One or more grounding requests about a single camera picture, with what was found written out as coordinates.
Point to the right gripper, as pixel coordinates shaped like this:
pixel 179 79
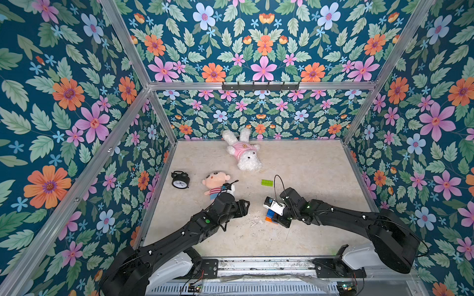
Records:
pixel 281 216

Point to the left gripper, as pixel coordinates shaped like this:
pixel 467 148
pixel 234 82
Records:
pixel 240 209

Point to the green lego brick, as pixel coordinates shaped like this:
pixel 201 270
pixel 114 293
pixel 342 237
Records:
pixel 267 183

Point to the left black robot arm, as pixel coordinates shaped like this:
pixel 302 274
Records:
pixel 134 272

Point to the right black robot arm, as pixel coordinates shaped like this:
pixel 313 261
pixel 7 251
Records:
pixel 395 244

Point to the pink plush doll striped shirt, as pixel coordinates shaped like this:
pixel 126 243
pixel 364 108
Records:
pixel 214 183

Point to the black alarm clock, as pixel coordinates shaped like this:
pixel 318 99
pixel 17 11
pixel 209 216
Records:
pixel 180 179

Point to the white plush bunny pink shirt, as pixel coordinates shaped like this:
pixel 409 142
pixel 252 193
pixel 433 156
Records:
pixel 243 151

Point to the green circuit board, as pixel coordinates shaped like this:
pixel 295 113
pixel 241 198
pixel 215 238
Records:
pixel 346 289

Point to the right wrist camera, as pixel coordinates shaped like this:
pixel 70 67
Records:
pixel 274 206

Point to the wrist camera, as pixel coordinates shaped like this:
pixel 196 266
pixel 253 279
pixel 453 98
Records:
pixel 229 188
pixel 274 206

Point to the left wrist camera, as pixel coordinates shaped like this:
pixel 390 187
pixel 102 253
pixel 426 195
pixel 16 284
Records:
pixel 229 188

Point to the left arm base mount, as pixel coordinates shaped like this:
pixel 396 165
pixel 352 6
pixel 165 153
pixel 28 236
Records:
pixel 207 268

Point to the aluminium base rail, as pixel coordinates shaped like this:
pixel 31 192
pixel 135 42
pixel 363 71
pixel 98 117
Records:
pixel 289 276

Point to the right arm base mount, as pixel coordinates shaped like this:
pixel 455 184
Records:
pixel 334 267

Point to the small controller board with wires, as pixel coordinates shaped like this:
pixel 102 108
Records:
pixel 194 288

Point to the black wall hook bar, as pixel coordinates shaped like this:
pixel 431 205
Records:
pixel 265 86

